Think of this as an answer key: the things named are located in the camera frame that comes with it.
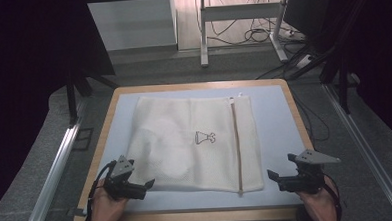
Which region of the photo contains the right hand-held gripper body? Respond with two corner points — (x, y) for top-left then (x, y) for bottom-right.
(277, 147), (343, 196)

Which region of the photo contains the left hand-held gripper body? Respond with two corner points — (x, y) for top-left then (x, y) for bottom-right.
(102, 154), (137, 202)

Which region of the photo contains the white mesh laundry bag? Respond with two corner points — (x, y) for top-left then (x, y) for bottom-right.
(122, 91), (266, 199)

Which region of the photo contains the person's right hand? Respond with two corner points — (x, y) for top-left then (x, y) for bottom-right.
(295, 175), (340, 217)

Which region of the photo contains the person's left hand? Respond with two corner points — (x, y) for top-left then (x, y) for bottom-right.
(90, 178), (130, 221)

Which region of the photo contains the light blue table mat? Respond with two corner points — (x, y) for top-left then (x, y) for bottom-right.
(77, 82), (317, 217)

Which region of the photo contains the black metal stand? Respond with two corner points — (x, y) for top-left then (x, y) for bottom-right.
(64, 68), (121, 129)
(284, 43), (353, 117)

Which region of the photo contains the white power strip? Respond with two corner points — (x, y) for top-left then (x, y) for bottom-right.
(295, 53), (315, 70)

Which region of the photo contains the black curtain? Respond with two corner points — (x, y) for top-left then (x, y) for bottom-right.
(0, 0), (122, 217)
(307, 0), (392, 153)

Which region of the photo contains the white cabinet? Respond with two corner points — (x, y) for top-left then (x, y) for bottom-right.
(87, 0), (179, 53)

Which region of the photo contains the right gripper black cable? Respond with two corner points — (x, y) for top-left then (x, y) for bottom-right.
(321, 173), (343, 221)

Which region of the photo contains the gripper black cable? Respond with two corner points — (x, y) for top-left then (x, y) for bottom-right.
(77, 160), (120, 221)
(321, 173), (343, 221)

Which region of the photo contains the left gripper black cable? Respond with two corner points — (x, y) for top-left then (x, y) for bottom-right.
(77, 160), (120, 221)

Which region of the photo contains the black floor cable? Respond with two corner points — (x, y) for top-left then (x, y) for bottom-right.
(291, 86), (331, 144)

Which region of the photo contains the black floor frame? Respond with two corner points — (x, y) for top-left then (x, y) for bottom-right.
(71, 127), (96, 152)

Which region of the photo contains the aluminium floor rail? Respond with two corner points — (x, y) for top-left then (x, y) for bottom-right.
(321, 80), (392, 221)
(16, 123), (87, 221)

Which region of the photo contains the tangle of black floor cables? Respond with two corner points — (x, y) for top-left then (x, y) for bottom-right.
(205, 0), (304, 48)

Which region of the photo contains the white desk frame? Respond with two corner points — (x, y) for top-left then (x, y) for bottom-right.
(197, 0), (295, 68)

